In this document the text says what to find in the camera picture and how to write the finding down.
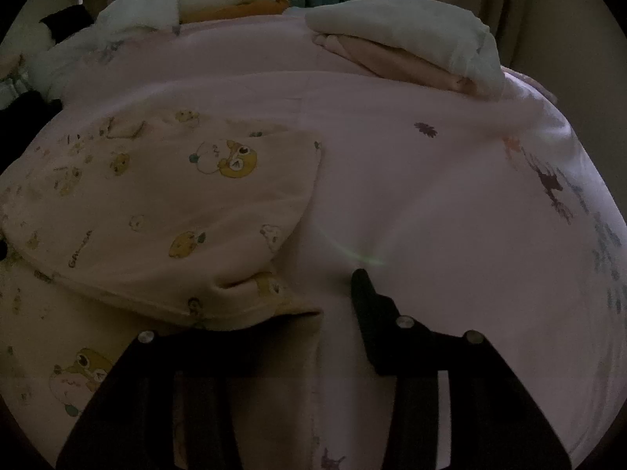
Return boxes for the pink folded cloth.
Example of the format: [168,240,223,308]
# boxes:
[313,34,476,96]

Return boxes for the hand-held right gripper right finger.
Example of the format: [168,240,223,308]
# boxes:
[350,268,571,470]

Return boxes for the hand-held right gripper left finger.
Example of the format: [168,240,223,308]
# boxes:
[55,311,324,470]

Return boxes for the orange cloth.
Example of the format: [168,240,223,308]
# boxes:
[179,0,290,24]

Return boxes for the cream cartoon-print baby garment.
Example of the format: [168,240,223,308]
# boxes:
[0,108,325,456]

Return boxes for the pink printed blanket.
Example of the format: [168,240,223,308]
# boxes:
[0,10,627,470]

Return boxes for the white folded cloth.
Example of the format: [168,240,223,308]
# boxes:
[306,0,505,96]

